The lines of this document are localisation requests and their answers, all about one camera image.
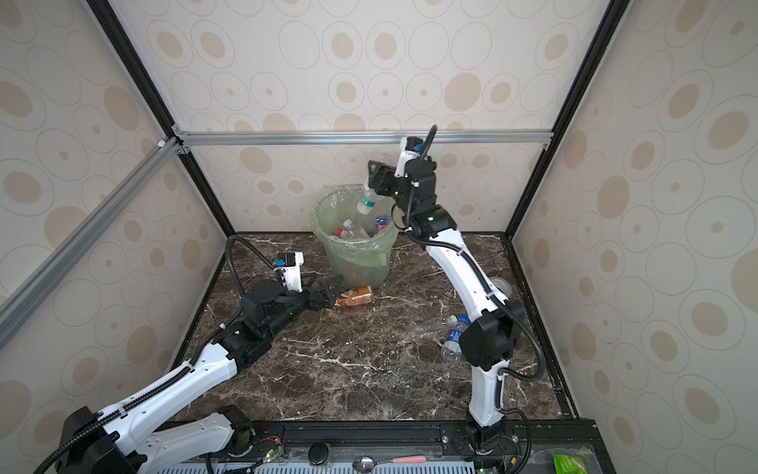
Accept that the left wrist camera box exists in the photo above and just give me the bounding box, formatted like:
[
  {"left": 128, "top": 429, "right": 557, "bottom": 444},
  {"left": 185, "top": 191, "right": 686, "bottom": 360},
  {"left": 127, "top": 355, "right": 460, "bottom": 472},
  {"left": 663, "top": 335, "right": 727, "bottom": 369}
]
[{"left": 274, "top": 252, "right": 304, "bottom": 293}]

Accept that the crushed clear bottle blue cap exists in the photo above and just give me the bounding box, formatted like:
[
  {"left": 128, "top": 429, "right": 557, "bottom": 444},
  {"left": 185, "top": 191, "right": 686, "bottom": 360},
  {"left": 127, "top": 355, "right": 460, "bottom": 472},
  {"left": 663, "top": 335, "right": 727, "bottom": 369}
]
[{"left": 412, "top": 315, "right": 458, "bottom": 341}]

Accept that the grey mesh waste bin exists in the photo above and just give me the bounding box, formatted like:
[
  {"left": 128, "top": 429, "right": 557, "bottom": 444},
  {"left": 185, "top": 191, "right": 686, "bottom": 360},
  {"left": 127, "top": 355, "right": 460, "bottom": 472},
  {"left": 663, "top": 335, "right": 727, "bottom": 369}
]
[{"left": 311, "top": 186, "right": 398, "bottom": 290}]

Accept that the metal spoon pink handle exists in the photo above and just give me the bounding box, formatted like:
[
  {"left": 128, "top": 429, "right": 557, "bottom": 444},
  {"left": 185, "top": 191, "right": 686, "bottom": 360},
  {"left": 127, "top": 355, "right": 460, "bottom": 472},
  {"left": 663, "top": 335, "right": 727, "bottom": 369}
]
[{"left": 351, "top": 455, "right": 428, "bottom": 474}]

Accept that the clear adhesive tape roll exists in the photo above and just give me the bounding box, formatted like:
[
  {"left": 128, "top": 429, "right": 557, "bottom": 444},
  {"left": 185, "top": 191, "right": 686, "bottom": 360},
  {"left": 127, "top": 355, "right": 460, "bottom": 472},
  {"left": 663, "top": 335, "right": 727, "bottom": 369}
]
[{"left": 490, "top": 276, "right": 513, "bottom": 299}]

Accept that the right black corrugated cable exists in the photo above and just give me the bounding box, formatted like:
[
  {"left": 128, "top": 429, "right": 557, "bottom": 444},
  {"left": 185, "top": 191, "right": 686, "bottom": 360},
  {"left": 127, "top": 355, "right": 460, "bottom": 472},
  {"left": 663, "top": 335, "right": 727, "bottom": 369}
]
[{"left": 390, "top": 123, "right": 547, "bottom": 474}]

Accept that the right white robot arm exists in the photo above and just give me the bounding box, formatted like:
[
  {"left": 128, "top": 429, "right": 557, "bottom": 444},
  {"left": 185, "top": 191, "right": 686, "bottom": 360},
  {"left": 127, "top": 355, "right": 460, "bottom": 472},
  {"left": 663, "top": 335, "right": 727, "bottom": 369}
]
[{"left": 367, "top": 158, "right": 516, "bottom": 428}]

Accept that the green plastic bin liner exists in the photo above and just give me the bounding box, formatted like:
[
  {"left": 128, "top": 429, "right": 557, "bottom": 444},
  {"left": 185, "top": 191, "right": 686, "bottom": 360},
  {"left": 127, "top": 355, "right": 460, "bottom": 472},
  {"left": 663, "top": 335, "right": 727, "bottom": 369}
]
[{"left": 311, "top": 186, "right": 399, "bottom": 268}]

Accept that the horizontal aluminium frame bar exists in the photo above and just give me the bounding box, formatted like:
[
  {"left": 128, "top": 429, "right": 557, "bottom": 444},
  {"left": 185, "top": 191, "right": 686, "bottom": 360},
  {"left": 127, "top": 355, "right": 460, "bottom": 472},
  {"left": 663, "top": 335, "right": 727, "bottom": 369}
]
[{"left": 177, "top": 130, "right": 554, "bottom": 146}]

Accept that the green packet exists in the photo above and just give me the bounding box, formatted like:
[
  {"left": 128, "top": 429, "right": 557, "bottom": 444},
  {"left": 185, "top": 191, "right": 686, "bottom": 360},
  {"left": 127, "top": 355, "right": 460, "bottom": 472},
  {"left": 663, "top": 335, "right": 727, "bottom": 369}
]
[{"left": 552, "top": 453, "right": 588, "bottom": 474}]

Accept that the brown tea bottle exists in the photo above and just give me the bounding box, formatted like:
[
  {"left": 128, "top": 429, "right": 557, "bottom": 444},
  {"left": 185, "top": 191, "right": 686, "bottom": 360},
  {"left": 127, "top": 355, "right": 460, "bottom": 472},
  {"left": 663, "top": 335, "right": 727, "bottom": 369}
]
[{"left": 336, "top": 286, "right": 374, "bottom": 307}]

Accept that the left slanted aluminium bar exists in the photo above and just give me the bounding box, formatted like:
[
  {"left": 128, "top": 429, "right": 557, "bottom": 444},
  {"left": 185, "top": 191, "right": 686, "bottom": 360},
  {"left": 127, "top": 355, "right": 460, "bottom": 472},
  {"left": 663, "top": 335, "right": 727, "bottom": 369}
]
[{"left": 1, "top": 137, "right": 180, "bottom": 346}]

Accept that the clear bottle green cap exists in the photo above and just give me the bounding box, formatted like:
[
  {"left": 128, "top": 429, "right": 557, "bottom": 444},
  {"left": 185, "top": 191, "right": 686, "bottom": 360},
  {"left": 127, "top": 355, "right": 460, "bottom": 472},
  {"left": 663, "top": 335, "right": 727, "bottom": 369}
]
[{"left": 356, "top": 184, "right": 380, "bottom": 215}]

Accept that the black round knob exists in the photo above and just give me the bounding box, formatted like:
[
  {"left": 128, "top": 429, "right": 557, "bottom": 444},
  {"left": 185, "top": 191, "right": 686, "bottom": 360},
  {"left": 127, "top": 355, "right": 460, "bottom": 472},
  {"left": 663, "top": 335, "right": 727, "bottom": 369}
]
[{"left": 307, "top": 442, "right": 331, "bottom": 467}]

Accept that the clear bottle blue cap right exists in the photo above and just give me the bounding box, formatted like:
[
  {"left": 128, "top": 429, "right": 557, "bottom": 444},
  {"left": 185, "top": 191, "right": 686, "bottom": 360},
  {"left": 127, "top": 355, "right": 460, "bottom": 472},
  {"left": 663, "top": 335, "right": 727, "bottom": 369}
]
[{"left": 441, "top": 315, "right": 471, "bottom": 365}]

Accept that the clear square bottle white cap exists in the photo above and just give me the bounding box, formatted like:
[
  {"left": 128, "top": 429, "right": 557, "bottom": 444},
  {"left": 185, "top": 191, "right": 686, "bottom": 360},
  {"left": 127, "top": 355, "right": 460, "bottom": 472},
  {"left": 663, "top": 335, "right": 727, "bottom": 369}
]
[{"left": 341, "top": 219, "right": 370, "bottom": 241}]

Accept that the blue label bottle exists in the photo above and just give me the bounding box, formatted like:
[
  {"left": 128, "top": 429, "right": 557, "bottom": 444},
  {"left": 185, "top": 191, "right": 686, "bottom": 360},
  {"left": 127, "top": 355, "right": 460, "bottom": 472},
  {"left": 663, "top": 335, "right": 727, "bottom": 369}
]
[{"left": 375, "top": 215, "right": 391, "bottom": 233}]

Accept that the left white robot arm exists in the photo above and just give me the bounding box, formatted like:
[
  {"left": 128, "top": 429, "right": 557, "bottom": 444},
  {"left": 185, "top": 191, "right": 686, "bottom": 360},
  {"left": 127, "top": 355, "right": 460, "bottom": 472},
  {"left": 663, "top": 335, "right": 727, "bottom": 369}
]
[{"left": 37, "top": 276, "right": 343, "bottom": 473}]

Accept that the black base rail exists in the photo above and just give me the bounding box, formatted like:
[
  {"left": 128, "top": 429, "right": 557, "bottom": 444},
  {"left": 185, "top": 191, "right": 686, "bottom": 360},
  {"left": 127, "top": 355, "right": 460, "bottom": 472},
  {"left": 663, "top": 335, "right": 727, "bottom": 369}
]
[{"left": 171, "top": 419, "right": 615, "bottom": 473}]

